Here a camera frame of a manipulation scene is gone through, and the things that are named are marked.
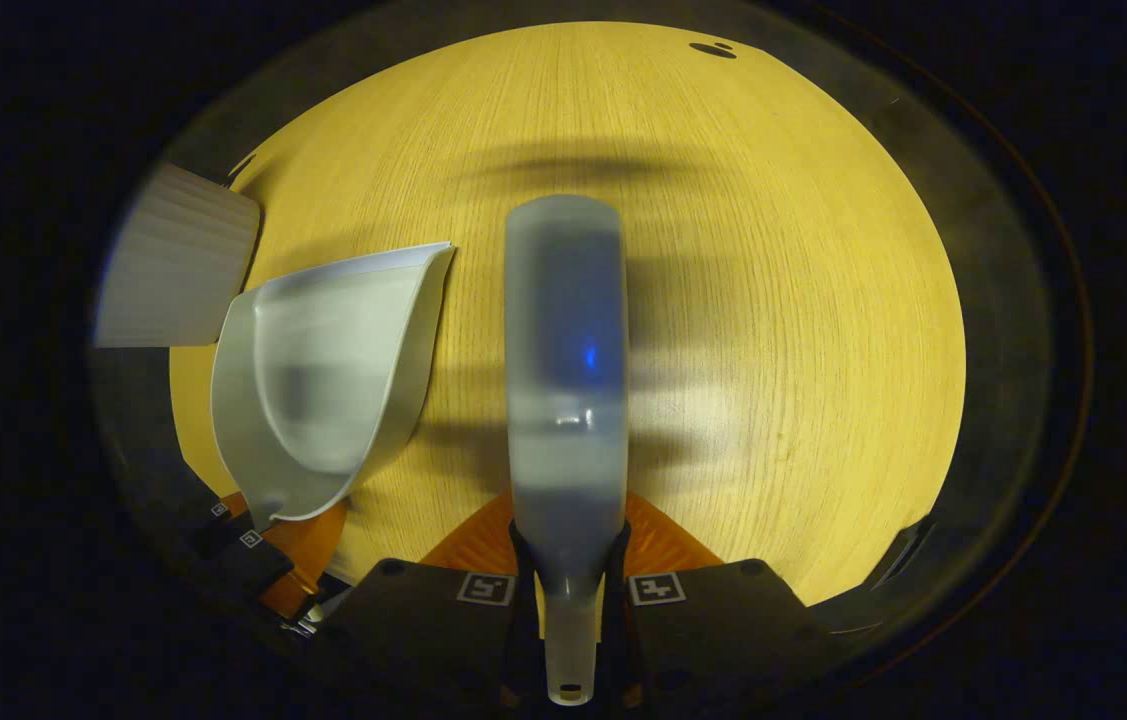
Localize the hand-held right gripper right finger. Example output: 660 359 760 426
603 490 829 711

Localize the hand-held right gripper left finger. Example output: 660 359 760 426
333 490 549 711

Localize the grey plastic dustpan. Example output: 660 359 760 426
211 241 457 531

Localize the white garbage bin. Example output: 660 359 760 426
93 162 262 349

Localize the small grey broom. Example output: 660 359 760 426
504 194 630 707

